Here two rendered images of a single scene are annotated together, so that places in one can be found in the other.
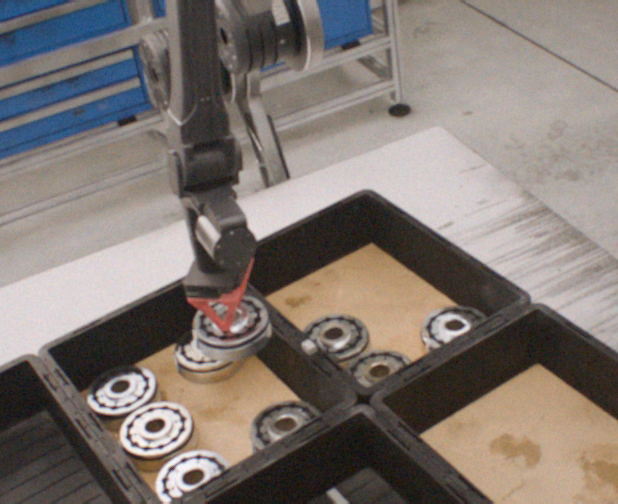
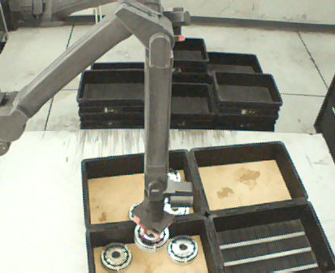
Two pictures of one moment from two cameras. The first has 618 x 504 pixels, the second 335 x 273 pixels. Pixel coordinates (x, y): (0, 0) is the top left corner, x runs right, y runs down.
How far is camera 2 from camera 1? 120 cm
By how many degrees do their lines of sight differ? 51
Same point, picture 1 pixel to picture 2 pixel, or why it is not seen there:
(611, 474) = (245, 177)
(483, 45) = not seen: outside the picture
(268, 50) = not seen: hidden behind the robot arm
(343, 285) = (106, 199)
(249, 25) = not seen: hidden behind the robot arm
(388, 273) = (110, 183)
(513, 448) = (224, 193)
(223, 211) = (184, 187)
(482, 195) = (60, 141)
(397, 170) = (20, 156)
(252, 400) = (150, 255)
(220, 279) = (167, 217)
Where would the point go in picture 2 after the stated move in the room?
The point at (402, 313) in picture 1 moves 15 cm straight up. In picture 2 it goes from (137, 189) to (137, 162)
